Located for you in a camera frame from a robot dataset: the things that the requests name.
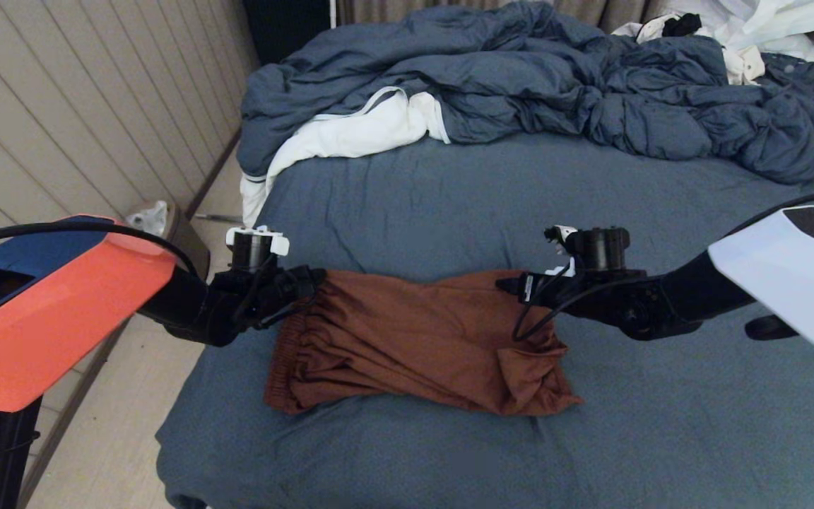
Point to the cream buttoned garment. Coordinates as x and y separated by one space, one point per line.
742 63

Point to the white camera bracket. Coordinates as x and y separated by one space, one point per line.
562 270
278 244

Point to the white pillow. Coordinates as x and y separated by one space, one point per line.
350 134

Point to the white vertical trim strip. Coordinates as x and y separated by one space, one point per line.
333 10

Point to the beige curtain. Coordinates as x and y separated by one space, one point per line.
379 8

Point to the white left camera bracket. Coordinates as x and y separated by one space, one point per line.
278 244

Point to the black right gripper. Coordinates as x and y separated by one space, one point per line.
626 304

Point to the white right camera bracket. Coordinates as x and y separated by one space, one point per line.
562 270

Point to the dark cabinet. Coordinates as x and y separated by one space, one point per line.
283 28

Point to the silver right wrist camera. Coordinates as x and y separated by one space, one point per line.
561 233

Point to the rumpled blue duvet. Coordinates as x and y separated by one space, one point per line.
520 71

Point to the clear plastic bin liner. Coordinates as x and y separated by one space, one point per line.
149 215

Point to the bed with blue sheet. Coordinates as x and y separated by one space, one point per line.
449 205

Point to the white shirt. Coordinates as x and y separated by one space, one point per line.
767 21

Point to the black cloth item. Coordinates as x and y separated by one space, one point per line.
681 25

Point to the orange blue left robot arm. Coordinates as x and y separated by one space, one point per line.
61 332

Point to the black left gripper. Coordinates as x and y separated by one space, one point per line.
244 304

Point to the brown trash bin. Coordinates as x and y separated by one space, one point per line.
191 237

